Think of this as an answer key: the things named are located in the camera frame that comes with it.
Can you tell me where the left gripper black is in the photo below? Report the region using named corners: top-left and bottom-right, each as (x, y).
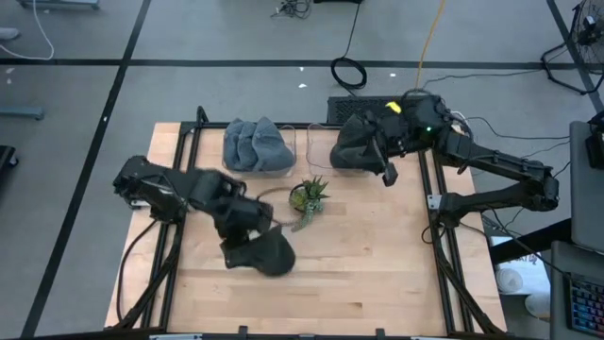
top-left (216, 193), bottom-right (274, 247)

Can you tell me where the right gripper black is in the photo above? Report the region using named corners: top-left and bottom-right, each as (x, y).
top-left (349, 111), bottom-right (422, 187)

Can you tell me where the black perforated computer case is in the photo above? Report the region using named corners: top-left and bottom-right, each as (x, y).
top-left (327, 95), bottom-right (449, 127)

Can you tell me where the clear plastic bin with sticker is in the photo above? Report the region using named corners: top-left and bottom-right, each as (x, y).
top-left (305, 122), bottom-right (381, 179)

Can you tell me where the potted succulent plant black pot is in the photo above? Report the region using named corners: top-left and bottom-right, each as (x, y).
top-left (288, 174), bottom-right (331, 232)

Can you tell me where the white round object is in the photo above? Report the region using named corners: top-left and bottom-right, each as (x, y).
top-left (524, 292), bottom-right (552, 320)
top-left (495, 267), bottom-right (525, 295)

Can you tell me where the grey desk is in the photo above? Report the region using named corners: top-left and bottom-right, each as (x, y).
top-left (569, 120), bottom-right (604, 254)
top-left (548, 239), bottom-right (604, 340)

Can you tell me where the black desk device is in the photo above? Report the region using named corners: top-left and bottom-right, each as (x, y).
top-left (584, 110), bottom-right (604, 170)

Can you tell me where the black furniture base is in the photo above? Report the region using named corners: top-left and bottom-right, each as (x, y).
top-left (0, 144), bottom-right (20, 183)

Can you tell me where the grey furniture foot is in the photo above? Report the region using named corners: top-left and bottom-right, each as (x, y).
top-left (18, 0), bottom-right (101, 10)
top-left (0, 103), bottom-right (45, 122)

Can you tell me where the black floor fan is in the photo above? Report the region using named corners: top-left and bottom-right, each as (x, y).
top-left (540, 0), bottom-right (604, 95)

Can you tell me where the backlit rainbow keyboard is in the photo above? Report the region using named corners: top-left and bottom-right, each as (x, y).
top-left (565, 272), bottom-right (604, 339)

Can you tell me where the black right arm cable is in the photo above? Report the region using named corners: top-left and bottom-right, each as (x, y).
top-left (399, 88), bottom-right (476, 174)

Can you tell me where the black coiled cable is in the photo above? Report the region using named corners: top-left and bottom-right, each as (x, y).
top-left (329, 0), bottom-right (369, 98)

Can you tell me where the white cable pair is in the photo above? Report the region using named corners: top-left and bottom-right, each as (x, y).
top-left (447, 110), bottom-right (476, 138)

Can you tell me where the black metal table frame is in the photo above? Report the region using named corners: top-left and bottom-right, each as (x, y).
top-left (112, 106), bottom-right (509, 340)

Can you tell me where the yellow cable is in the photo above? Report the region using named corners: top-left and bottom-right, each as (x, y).
top-left (412, 0), bottom-right (447, 95)

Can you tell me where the thin black cable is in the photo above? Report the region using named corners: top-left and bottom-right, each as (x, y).
top-left (460, 115), bottom-right (571, 142)
top-left (414, 69), bottom-right (544, 94)

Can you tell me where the black left base cable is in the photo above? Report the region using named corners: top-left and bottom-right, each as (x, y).
top-left (115, 219), bottom-right (159, 328)

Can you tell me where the black cable bundle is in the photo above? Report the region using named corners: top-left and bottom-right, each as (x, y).
top-left (270, 0), bottom-right (313, 20)

